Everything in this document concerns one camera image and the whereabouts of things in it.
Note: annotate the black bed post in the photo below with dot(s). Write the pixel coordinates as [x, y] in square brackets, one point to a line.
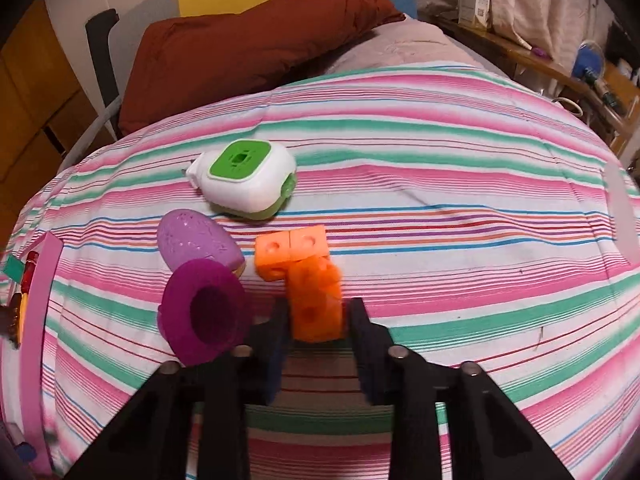
[102, 60]

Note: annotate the purple toy egg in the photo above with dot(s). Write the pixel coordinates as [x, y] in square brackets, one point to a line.
[195, 237]

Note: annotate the brown pillow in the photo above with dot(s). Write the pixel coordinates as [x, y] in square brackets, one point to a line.
[240, 45]

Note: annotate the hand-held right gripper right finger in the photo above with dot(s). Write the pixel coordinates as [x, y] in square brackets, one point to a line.
[366, 375]

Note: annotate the red toy capsule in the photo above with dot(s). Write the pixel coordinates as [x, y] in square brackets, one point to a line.
[31, 266]

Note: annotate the white carton box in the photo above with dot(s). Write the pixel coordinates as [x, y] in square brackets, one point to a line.
[474, 0]

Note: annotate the pink rimmed white tray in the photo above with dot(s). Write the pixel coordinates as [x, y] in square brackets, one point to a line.
[37, 360]

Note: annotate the green toy block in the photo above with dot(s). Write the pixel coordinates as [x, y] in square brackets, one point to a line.
[14, 272]

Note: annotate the white device with green top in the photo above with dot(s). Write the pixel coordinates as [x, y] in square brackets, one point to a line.
[245, 175]

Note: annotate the white bed rail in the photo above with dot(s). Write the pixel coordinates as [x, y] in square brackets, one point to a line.
[90, 131]

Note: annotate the light orange toy cube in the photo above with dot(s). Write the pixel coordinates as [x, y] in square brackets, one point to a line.
[309, 241]

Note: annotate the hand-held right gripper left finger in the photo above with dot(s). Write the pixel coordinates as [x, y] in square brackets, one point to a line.
[272, 370]

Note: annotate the blue round object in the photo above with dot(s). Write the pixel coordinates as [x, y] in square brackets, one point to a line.
[587, 60]

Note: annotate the wooden side table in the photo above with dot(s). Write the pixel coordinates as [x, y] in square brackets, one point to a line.
[530, 57]

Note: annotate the magenta toy cup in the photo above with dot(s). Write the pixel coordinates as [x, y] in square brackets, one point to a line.
[205, 315]

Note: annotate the beige bed sheet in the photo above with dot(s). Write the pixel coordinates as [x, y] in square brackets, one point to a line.
[400, 45]

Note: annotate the white translucent strip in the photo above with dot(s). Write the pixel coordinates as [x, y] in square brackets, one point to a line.
[621, 210]

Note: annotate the wooden wardrobe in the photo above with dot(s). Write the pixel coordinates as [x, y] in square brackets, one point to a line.
[35, 95]

